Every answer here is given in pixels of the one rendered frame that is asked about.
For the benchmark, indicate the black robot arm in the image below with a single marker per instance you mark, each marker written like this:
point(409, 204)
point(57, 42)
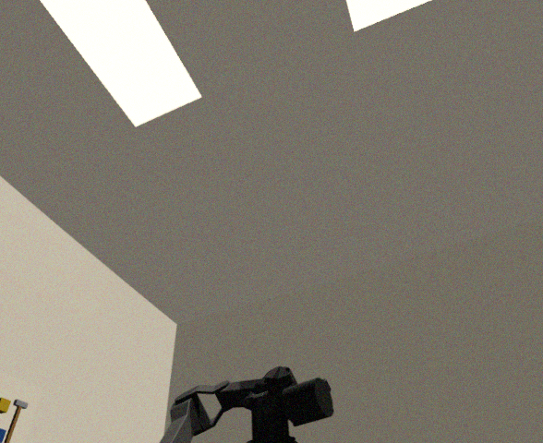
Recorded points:
point(272, 400)

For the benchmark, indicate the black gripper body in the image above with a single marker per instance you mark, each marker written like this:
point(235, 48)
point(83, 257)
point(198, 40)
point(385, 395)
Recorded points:
point(268, 434)

